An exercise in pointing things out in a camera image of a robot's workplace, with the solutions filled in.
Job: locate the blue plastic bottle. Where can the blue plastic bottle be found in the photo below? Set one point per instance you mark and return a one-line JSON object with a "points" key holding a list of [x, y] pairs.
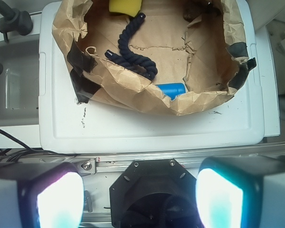
{"points": [[172, 90]]}

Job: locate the yellow sponge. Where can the yellow sponge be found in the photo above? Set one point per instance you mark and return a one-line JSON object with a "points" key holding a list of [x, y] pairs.
{"points": [[128, 7]]}

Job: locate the aluminium extrusion rail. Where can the aluminium extrusion rail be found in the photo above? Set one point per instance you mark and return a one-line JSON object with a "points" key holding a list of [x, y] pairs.
{"points": [[188, 158]]}

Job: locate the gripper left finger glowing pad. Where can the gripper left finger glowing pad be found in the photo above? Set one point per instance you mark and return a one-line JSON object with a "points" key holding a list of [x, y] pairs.
{"points": [[40, 195]]}

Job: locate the dark grey clamp knob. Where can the dark grey clamp knob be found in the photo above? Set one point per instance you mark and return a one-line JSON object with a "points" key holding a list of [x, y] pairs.
{"points": [[14, 20]]}

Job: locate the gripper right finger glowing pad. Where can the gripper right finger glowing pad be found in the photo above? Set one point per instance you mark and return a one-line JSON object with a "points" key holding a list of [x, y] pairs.
{"points": [[241, 192]]}

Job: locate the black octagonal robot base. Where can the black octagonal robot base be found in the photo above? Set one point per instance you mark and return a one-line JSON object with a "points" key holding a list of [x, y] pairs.
{"points": [[154, 194]]}

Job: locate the brown paper bag basket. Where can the brown paper bag basket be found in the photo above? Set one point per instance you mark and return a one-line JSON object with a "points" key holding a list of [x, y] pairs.
{"points": [[119, 60]]}

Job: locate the white plastic tray lid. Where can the white plastic tray lid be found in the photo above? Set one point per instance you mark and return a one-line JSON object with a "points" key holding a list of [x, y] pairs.
{"points": [[66, 126]]}

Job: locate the metal corner bracket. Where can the metal corner bracket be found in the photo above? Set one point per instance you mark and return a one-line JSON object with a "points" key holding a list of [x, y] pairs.
{"points": [[86, 167]]}

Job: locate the dark brown rock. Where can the dark brown rock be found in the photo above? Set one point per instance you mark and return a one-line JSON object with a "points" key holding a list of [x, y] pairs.
{"points": [[194, 8]]}

